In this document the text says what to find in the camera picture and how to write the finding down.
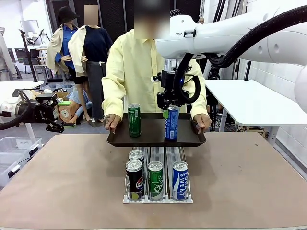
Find mannequin in grey hoodie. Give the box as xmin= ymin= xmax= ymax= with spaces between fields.
xmin=0 ymin=27 xmax=18 ymax=81

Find white can dispenser rack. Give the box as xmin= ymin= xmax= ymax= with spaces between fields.
xmin=122 ymin=146 xmax=193 ymax=204

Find white side table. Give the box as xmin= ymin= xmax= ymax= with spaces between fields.
xmin=0 ymin=80 xmax=45 ymax=103
xmin=205 ymin=79 xmax=307 ymax=146

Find crouching figure in denim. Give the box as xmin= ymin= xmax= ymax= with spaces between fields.
xmin=68 ymin=92 xmax=93 ymax=125

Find black tripod stand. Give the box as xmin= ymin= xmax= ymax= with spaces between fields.
xmin=18 ymin=28 xmax=38 ymax=82

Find person's right hand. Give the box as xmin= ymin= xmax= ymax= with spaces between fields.
xmin=103 ymin=114 xmax=121 ymax=134

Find mannequin with black hat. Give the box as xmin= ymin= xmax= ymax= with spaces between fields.
xmin=46 ymin=6 xmax=81 ymax=83

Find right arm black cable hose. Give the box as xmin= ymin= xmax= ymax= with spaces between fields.
xmin=172 ymin=15 xmax=307 ymax=105

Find clear storage bin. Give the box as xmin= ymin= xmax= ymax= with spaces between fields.
xmin=0 ymin=137 xmax=43 ymax=156
xmin=0 ymin=152 xmax=27 ymax=187

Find clear floor bins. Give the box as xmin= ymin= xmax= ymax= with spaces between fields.
xmin=42 ymin=82 xmax=75 ymax=94

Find blue Pocari Sweat can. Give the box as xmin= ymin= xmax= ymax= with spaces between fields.
xmin=172 ymin=161 xmax=189 ymax=201
xmin=164 ymin=106 xmax=180 ymax=140

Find black camera tripod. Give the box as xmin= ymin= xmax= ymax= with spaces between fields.
xmin=207 ymin=67 xmax=220 ymax=80

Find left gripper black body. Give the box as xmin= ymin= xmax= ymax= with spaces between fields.
xmin=33 ymin=93 xmax=59 ymax=125

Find green Chilsung cider can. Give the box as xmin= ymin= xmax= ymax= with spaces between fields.
xmin=147 ymin=161 xmax=164 ymax=201
xmin=127 ymin=103 xmax=142 ymax=138

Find person's right forearm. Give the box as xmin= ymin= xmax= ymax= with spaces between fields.
xmin=102 ymin=91 xmax=125 ymax=118

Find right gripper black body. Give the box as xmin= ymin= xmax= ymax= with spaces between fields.
xmin=161 ymin=71 xmax=185 ymax=96

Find black light stand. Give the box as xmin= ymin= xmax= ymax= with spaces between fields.
xmin=244 ymin=61 xmax=252 ymax=81

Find black Pepsi can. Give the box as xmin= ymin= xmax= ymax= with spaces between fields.
xmin=125 ymin=159 xmax=144 ymax=201
xmin=128 ymin=149 xmax=144 ymax=166

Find person in yellow shirt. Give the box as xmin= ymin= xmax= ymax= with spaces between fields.
xmin=101 ymin=0 xmax=212 ymax=135

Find person's left hand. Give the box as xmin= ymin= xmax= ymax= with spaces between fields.
xmin=193 ymin=114 xmax=212 ymax=134

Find person's left forearm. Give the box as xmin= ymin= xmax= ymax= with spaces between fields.
xmin=190 ymin=95 xmax=209 ymax=118

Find mannequin with navy top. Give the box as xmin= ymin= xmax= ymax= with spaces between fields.
xmin=68 ymin=4 xmax=113 ymax=123

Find black serving tray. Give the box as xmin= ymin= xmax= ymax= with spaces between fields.
xmin=106 ymin=112 xmax=207 ymax=147

